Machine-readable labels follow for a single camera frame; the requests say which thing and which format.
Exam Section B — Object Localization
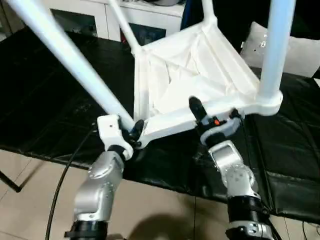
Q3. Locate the white plastic table top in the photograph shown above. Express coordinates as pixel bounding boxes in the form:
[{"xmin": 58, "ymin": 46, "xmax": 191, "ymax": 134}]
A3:
[{"xmin": 132, "ymin": 19, "xmax": 285, "ymax": 151}]

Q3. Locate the grey printed pillow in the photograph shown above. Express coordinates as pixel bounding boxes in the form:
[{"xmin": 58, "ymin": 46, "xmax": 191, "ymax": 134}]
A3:
[{"xmin": 239, "ymin": 21, "xmax": 320, "ymax": 79}]

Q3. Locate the black robot body part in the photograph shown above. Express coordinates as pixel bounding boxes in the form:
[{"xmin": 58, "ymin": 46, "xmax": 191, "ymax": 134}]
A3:
[{"xmin": 106, "ymin": 233, "xmax": 128, "ymax": 240}]

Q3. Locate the black work mat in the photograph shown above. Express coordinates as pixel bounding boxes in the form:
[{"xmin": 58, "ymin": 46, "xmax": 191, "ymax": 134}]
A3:
[{"xmin": 0, "ymin": 26, "xmax": 320, "ymax": 225}]

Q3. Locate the black sofa with gold label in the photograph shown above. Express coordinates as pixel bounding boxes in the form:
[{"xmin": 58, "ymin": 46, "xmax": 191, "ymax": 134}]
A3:
[{"xmin": 181, "ymin": 0, "xmax": 320, "ymax": 76}]

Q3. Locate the white cabinet with glass doors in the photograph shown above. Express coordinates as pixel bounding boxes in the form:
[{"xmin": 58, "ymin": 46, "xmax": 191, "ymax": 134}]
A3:
[{"xmin": 41, "ymin": 0, "xmax": 187, "ymax": 43}]

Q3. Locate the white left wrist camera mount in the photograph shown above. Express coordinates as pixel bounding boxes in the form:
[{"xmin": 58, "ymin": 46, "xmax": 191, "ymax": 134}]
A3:
[{"xmin": 96, "ymin": 114, "xmax": 135, "ymax": 161}]

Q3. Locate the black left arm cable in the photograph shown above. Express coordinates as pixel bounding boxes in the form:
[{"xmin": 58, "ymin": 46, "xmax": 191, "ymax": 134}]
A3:
[{"xmin": 44, "ymin": 122, "xmax": 99, "ymax": 240}]

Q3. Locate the grey bag with black strap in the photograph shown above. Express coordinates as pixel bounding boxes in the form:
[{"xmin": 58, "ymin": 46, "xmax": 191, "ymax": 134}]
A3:
[{"xmin": 147, "ymin": 0, "xmax": 185, "ymax": 7}]

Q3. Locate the black metal frame bar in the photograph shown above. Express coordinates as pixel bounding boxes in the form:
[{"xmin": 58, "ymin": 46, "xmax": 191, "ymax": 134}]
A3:
[{"xmin": 0, "ymin": 163, "xmax": 38, "ymax": 193}]

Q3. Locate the grey floor cable bundle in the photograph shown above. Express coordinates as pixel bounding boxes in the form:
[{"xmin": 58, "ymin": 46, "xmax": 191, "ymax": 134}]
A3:
[{"xmin": 301, "ymin": 219, "xmax": 320, "ymax": 240}]

